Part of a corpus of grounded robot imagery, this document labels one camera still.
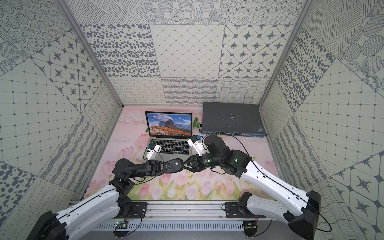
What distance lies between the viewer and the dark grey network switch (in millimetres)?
1031

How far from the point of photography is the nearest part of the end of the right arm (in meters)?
0.57

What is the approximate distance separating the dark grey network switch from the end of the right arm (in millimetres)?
450
